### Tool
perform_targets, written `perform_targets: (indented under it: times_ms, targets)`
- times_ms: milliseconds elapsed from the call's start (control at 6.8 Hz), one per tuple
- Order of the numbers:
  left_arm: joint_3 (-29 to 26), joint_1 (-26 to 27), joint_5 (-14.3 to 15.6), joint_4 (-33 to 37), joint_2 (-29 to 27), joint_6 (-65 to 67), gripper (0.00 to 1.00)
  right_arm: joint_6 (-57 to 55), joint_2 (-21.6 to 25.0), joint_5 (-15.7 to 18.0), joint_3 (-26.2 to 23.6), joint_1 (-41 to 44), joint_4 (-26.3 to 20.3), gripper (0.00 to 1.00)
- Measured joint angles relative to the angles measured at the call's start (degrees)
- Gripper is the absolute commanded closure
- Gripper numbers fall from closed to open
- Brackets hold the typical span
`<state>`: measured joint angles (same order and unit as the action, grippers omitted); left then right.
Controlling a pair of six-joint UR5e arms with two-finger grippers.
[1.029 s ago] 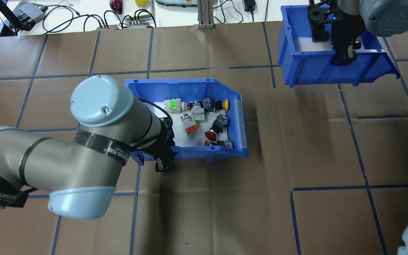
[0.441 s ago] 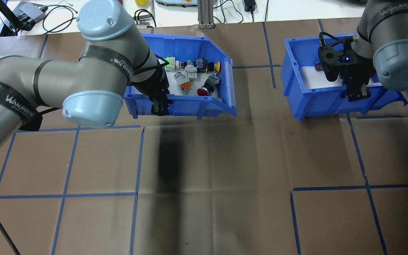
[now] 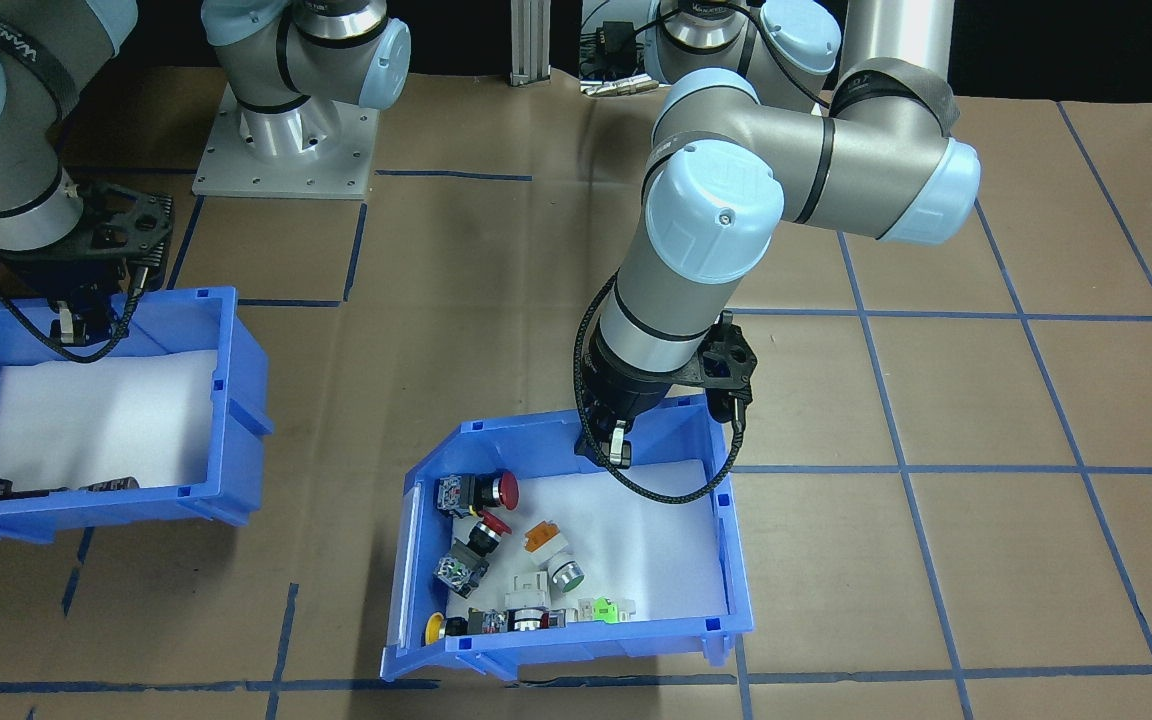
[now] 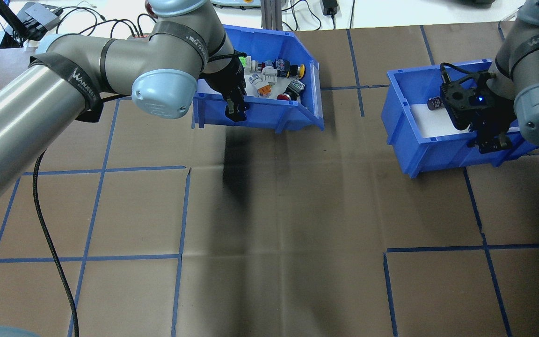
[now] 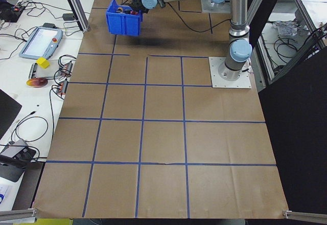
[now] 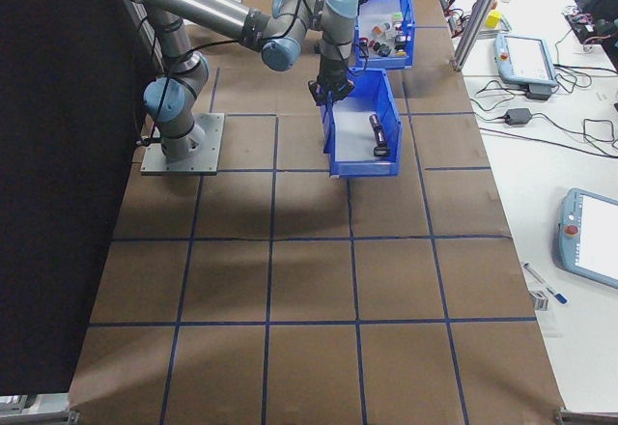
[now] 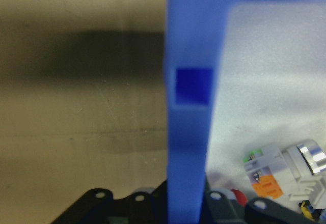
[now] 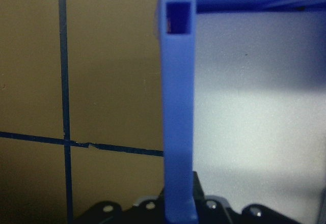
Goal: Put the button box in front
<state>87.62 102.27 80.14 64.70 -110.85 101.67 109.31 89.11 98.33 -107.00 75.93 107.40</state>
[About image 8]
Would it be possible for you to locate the blue capacitor storage bin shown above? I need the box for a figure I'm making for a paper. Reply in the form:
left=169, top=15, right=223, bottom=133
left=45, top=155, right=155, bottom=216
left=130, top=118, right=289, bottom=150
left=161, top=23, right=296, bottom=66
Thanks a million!
left=154, top=0, right=326, bottom=222

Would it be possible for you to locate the white foam liner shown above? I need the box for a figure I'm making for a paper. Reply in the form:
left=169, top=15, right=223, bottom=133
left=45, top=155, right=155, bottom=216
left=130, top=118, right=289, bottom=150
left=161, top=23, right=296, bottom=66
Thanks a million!
left=193, top=5, right=326, bottom=224

